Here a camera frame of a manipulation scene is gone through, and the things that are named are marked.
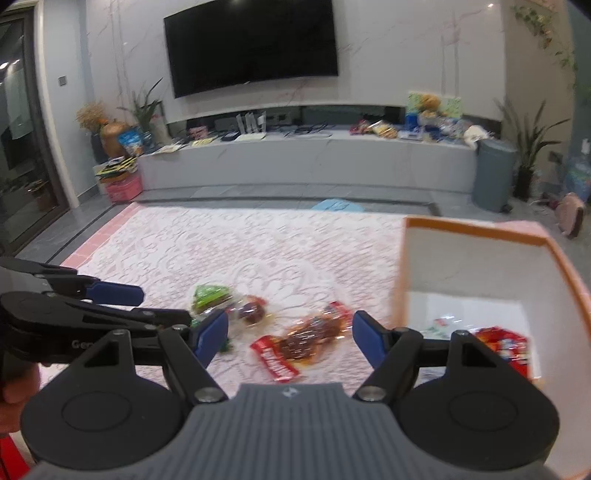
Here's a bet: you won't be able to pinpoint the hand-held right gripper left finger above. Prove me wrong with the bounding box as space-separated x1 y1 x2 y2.
59 308 229 404

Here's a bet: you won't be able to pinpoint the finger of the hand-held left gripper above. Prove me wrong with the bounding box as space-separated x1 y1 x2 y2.
0 292 194 333
0 256 145 308

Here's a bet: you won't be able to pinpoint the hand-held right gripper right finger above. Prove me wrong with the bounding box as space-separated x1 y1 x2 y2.
352 310 542 403

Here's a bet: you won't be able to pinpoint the green snack packet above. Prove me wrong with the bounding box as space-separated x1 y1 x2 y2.
191 284 236 324

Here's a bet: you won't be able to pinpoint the small dark red snack packet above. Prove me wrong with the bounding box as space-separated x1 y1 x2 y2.
228 295 271 329

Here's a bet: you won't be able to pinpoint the red and clear snack packet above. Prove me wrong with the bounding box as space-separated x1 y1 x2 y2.
250 301 348 383

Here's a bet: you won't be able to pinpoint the white snack packet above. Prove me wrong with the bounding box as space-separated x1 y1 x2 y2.
418 316 456 340

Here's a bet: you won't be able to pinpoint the orange cardboard box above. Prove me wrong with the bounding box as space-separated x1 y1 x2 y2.
392 216 591 480

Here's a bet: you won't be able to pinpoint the red chip packet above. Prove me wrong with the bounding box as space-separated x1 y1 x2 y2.
473 325 533 382

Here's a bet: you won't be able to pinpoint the pile of snacks on console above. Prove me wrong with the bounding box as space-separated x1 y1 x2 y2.
349 119 399 140

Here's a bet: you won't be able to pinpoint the person's left hand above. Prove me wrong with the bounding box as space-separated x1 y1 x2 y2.
0 364 44 435

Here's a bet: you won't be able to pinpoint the pink checked cloth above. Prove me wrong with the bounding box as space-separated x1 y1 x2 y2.
60 203 145 269

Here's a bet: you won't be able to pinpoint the white lace tablecloth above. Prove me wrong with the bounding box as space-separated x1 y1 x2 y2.
60 203 462 402

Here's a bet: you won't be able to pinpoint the pink basket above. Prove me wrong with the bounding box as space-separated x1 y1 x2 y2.
105 178 144 203

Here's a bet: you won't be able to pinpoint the red cloth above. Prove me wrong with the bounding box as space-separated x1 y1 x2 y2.
0 434 33 480

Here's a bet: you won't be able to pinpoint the pile of yellow-black packets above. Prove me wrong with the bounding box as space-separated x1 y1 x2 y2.
95 157 139 185

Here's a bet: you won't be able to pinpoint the light blue cloth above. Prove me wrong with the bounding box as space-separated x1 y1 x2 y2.
311 198 365 213

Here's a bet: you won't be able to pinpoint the copper vase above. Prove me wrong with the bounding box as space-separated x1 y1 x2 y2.
99 121 128 158

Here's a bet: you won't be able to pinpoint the blue snack bag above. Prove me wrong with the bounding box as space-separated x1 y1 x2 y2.
117 127 147 156

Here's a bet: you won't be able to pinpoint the dried yellow flowers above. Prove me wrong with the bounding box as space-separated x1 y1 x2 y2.
76 102 110 133

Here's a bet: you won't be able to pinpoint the sliding glass door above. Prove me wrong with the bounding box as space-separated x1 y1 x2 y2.
0 9 71 256

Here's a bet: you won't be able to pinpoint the green leafy plant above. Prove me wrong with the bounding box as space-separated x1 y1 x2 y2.
117 78 164 134

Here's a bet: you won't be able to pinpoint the grey television console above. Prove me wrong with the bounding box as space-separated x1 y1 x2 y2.
139 104 478 204

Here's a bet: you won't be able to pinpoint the grey trash can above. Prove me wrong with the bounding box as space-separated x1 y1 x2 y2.
472 137 518 213

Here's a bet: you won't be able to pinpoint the white router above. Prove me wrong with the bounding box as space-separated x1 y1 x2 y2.
235 110 269 140

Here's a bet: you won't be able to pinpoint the long-leaved plant in black pot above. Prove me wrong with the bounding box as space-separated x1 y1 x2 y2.
496 97 571 202

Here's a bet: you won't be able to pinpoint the blue water jug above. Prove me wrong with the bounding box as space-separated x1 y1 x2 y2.
566 157 591 204

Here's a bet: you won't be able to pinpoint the black cables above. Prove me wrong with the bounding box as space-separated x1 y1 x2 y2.
284 124 333 138

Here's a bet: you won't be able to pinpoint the black wall television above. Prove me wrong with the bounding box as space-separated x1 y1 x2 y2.
164 0 340 99

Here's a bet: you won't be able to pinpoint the hanging wall vine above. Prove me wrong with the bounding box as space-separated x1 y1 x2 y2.
512 2 578 75

